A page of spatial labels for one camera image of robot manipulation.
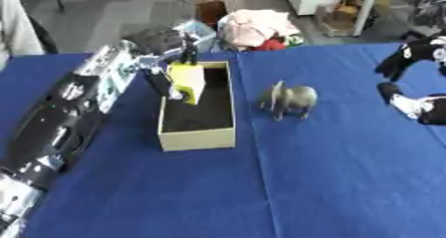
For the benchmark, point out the pale blue plastic container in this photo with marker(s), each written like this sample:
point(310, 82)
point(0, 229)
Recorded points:
point(200, 33)

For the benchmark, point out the pink cloth pile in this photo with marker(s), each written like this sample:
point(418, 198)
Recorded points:
point(255, 26)

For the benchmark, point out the brown cardboard box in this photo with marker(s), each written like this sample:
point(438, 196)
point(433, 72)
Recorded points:
point(337, 21)

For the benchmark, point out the red cloth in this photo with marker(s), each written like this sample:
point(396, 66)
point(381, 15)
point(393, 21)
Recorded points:
point(270, 45)

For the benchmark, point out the tan cardboard box black inside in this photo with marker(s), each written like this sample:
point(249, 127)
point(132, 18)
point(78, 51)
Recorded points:
point(197, 139)

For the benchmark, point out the dark grey bag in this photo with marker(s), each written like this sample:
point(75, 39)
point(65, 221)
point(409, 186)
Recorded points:
point(154, 39)

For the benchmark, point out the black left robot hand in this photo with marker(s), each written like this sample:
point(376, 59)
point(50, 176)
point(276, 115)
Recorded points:
point(162, 82)

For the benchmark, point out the yellow rectangular block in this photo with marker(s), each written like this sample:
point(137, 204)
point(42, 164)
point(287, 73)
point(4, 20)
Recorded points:
point(189, 77)

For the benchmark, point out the white draped cloth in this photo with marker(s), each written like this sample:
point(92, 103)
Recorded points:
point(17, 23)

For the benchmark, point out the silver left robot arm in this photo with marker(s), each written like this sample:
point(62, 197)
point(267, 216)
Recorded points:
point(64, 116)

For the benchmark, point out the brown bag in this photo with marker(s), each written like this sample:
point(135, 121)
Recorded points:
point(211, 11)

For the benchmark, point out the white table frame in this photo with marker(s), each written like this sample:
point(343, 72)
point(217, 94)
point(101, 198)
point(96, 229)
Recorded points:
point(366, 9)

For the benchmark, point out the grey toy elephant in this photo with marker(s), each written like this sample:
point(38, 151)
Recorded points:
point(293, 97)

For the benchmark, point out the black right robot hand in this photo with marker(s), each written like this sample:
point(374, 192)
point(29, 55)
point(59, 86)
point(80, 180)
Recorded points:
point(406, 54)

